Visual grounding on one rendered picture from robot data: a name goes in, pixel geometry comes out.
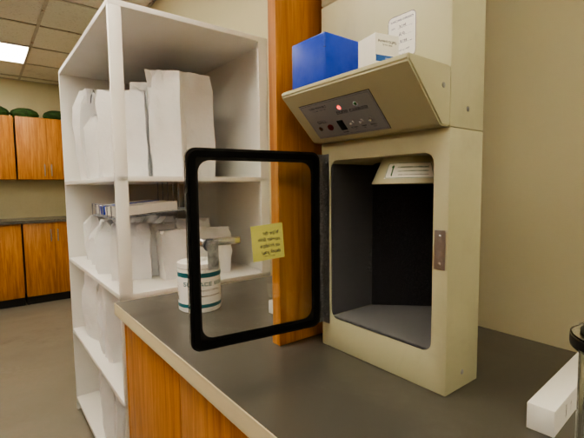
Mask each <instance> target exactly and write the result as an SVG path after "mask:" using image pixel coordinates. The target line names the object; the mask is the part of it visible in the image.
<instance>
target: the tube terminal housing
mask: <svg viewBox="0 0 584 438"><path fill-rule="evenodd" d="M415 8H416V47H415V54H416V55H418V56H423V57H426V58H428V59H431V60H434V61H436V62H439V63H445V64H447V65H448V66H450V102H449V125H448V126H447V127H442V128H436V129H425V130H417V131H411V132H405V133H399V134H392V135H385V136H374V137H367V138H361V139H355V140H347V141H341V142H335V143H323V144H322V155H326V154H329V323H327V322H322V331H323V343H325V344H327V345H329V346H331V347H333V348H337V349H339V350H341V351H342V352H345V353H347V354H349V355H352V356H354V357H356V358H358V359H361V360H363V361H365V362H368V363H370V364H372V365H375V366H376V367H378V368H382V369H384V370H386V371H388V372H390V373H392V374H394V375H398V376H400V377H401V378H403V379H406V380H408V381H410V382H413V383H415V384H417V385H419V386H422V387H424V388H427V389H429V390H431V391H433V392H436V393H437V394H439V395H443V396H447V395H449V394H451V393H452V392H454V391H456V390H457V389H458V388H461V387H462V386H464V385H466V384H467V383H469V382H471V381H472V380H474V379H476V371H477V337H478V304H479V270H480V236H481V169H482V135H483V132H482V130H483V96H484V62H485V28H486V0H337V1H336V2H334V3H332V4H330V5H328V6H326V7H324V8H323V9H322V32H323V31H326V32H328V33H332V34H335V35H337V36H340V37H346V38H348V39H351V40H354V41H357V42H360V41H361V40H362V39H364V38H366V37H368V36H370V35H372V34H374V33H375V32H377V33H382V34H386V35H387V34H388V20H389V19H390V18H392V17H396V16H399V15H400V14H402V13H405V12H407V11H410V10H412V9H415ZM398 156H432V157H433V159H434V212H433V265H432V318H431V345H430V348H428V349H424V350H423V349H420V348H416V347H413V346H411V345H408V344H406V343H403V342H399V341H397V340H394V339H391V338H389V337H386V336H384V335H379V334H377V333H375V332H372V331H369V330H367V329H365V328H360V327H357V326H355V325H353V324H350V323H347V322H344V321H341V320H338V319H336V318H335V317H334V315H333V313H332V303H331V167H332V165H333V164H357V165H374V164H376V163H381V162H382V159H383V158H389V157H398ZM435 229H437V230H446V259H445V271H443V270H438V269H434V242H435Z"/></svg>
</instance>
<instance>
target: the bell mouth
mask: <svg viewBox="0 0 584 438"><path fill-rule="evenodd" d="M371 184H434V159H433V157H432V156H398V157H389V158H383V159H382V162H381V164H380V166H379V169H378V170H377V172H376V174H375V178H374V180H373V182H372V183H371Z"/></svg>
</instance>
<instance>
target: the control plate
mask: <svg viewBox="0 0 584 438"><path fill-rule="evenodd" d="M353 101H355V102H357V103H358V105H357V106H354V104H353ZM337 105H340V106H341V107H342V109H337V108H336V106H337ZM298 108H299V109H300V111H301V112H302V113H303V115H304V116H305V117H306V119H307V120H308V121H309V123H310V125H311V126H312V128H313V129H314V130H315V132H316V134H317V135H318V136H319V137H320V138H321V139H323V138H329V137H335V136H346V135H351V134H357V133H362V132H369V131H374V130H380V129H391V127H390V125H389V123H388V121H387V119H386V117H385V116H384V115H383V113H382V111H381V109H380V107H379V106H378V104H377V102H376V100H375V99H374V97H373V95H372V94H371V92H370V90H369V89H367V90H361V91H357V92H355V93H351V94H347V95H344V96H338V97H335V98H331V99H328V100H324V101H321V102H318V103H311V104H308V105H305V106H302V107H298ZM370 117H372V118H373V119H374V120H373V121H371V122H370V121H369V118H370ZM360 119H362V120H363V123H359V122H360V121H359V120H360ZM339 120H343V122H344V124H345V125H346V127H347V128H348V129H345V130H342V129H341V128H340V126H339V125H338V123H337V122H336V121H339ZM350 121H353V122H354V124H352V125H351V124H350ZM329 124H331V125H332V126H333V127H334V129H333V130H329V129H328V125H329ZM319 127H322V128H323V131H321V130H319Z"/></svg>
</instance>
